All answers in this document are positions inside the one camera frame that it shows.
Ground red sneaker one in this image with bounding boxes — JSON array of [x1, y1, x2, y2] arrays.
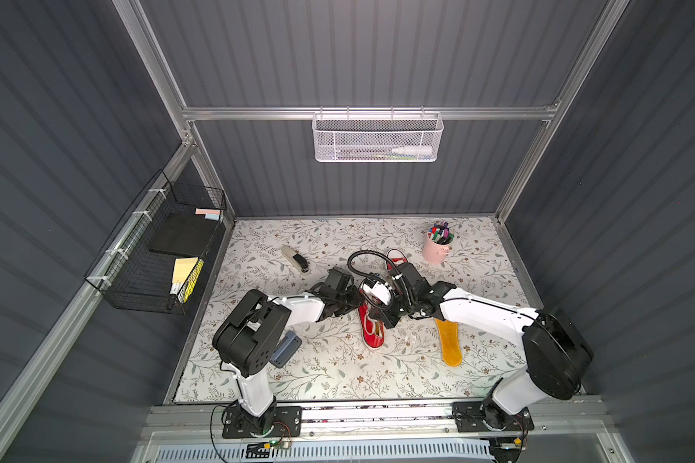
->
[[385, 248, 409, 271], [358, 304, 384, 349]]

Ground yellow insole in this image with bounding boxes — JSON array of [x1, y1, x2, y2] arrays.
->
[[436, 319, 463, 368]]

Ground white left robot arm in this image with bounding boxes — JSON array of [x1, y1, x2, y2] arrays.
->
[[212, 267, 363, 419]]

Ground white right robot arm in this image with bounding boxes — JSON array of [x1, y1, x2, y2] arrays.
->
[[360, 264, 594, 429]]

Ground pink pen cup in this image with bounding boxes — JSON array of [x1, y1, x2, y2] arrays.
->
[[422, 235, 451, 264]]

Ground beige and black stapler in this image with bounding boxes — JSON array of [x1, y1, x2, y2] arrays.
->
[[281, 245, 310, 273]]

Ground coloured markers in cup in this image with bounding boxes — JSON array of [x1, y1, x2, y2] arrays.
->
[[428, 222, 455, 245]]

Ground white marker in basket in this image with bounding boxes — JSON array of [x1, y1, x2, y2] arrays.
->
[[390, 146, 434, 158]]

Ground yellow sticky note pad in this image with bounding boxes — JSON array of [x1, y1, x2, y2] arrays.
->
[[170, 258, 204, 304]]

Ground black notebook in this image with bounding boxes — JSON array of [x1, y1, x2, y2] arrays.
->
[[148, 213, 219, 258]]

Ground black corrugated cable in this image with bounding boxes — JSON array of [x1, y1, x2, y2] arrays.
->
[[346, 250, 403, 308]]

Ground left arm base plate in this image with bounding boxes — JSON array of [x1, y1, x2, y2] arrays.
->
[[222, 403, 303, 439]]

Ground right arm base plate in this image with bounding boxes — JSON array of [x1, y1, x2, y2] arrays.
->
[[452, 400, 535, 435]]

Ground white wire mesh basket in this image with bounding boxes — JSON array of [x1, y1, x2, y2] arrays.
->
[[312, 111, 444, 163]]

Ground black wire wall basket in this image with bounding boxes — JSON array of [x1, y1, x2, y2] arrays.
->
[[85, 172, 228, 314]]

